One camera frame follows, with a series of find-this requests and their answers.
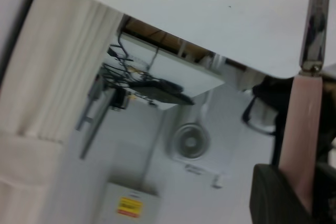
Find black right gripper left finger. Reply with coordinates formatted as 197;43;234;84
248;163;315;224

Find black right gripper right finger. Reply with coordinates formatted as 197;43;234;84
313;162;336;224

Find pink handled metal spoon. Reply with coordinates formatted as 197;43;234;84
278;0;331;216

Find round grey metal disc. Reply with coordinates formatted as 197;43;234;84
167;122;212;161

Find black bulky object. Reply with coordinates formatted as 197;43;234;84
240;75;292;136

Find white cabinet with yellow label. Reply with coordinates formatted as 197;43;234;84
103;178;161;224

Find black electronic device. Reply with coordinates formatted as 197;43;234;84
128;78;196;106

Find white shelf board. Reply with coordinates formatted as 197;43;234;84
109;34;227;112

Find white curtain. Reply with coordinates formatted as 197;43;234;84
0;0;124;145

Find tangled black cables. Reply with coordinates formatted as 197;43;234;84
100;31;160;90

